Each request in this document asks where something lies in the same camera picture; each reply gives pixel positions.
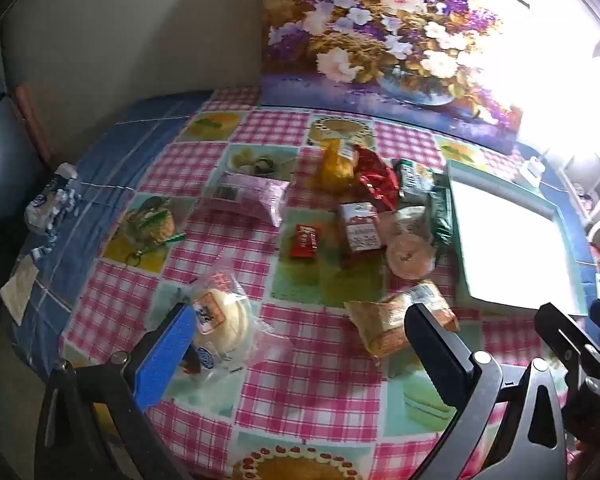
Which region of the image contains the pink snack packet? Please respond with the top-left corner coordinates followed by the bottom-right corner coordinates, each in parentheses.
top-left (202, 171), bottom-right (291, 227)

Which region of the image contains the pale round cake packet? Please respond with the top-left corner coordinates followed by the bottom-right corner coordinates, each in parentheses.
top-left (382, 205), bottom-right (438, 281)

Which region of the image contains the green keychain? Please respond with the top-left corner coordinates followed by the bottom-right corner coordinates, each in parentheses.
top-left (125, 232), bottom-right (187, 266)

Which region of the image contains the blue cloth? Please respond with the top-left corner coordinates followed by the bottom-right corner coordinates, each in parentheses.
top-left (2, 91), bottom-right (600, 383)

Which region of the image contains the white tray with green rim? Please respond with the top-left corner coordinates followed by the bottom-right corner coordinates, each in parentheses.
top-left (446, 159), bottom-right (588, 317)

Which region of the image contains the dark blue chair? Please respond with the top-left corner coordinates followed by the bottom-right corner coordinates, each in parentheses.
top-left (0, 50), bottom-right (51, 241)

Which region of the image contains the green and white snack packet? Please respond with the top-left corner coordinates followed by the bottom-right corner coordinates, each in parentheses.
top-left (392, 159), bottom-right (448, 201)

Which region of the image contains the brown snack packet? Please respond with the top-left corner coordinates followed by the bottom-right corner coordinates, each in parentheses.
top-left (344, 280), bottom-right (460, 358)

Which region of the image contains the red and white snack packet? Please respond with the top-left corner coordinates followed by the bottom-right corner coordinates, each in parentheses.
top-left (339, 201), bottom-right (385, 257)

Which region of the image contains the small red snack packet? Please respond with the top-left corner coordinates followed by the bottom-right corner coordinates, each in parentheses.
top-left (288, 223), bottom-right (322, 259)

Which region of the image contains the pink checkered tablecloth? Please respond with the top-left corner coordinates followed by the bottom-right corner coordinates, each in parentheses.
top-left (62, 87), bottom-right (596, 480)

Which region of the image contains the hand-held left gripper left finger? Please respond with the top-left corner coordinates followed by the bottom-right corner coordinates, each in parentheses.
top-left (35, 302), bottom-right (201, 480)

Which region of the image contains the yellow snack packet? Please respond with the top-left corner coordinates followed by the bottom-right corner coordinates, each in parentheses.
top-left (314, 137), bottom-right (362, 193)

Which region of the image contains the dark green snack packet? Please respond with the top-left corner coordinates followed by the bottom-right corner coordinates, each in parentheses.
top-left (427, 187), bottom-right (453, 248)

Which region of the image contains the flower painting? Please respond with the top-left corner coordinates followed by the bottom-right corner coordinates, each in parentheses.
top-left (261, 0), bottom-right (536, 158)

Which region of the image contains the white power strip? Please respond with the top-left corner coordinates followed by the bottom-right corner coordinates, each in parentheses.
top-left (520, 157), bottom-right (546, 183)

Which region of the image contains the white bun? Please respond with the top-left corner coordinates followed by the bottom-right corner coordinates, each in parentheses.
top-left (182, 270), bottom-right (276, 376)

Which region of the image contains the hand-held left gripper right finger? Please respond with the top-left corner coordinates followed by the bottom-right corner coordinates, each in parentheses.
top-left (404, 302), bottom-right (566, 480)

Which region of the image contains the crumpled blue white wrapper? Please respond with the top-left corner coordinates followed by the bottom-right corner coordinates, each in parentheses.
top-left (24, 162), bottom-right (81, 236)

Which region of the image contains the shiny red snack packet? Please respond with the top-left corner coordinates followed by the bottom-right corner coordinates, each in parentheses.
top-left (355, 145), bottom-right (401, 211)

